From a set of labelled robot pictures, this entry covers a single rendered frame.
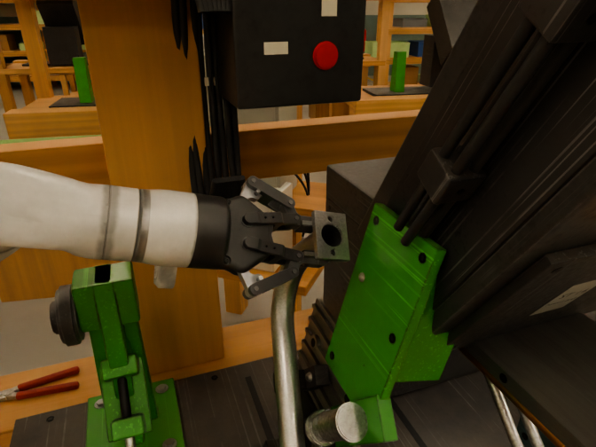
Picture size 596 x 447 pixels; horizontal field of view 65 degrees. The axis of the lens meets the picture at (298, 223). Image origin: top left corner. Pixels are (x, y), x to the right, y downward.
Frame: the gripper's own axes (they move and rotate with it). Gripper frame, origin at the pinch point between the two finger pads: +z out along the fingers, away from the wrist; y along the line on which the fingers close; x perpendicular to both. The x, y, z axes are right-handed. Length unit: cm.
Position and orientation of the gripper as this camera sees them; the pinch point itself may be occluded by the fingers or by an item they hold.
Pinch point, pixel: (314, 241)
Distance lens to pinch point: 52.6
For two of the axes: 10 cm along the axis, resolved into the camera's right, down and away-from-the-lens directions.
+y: -0.6, -9.4, 3.5
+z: 9.0, 1.0, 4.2
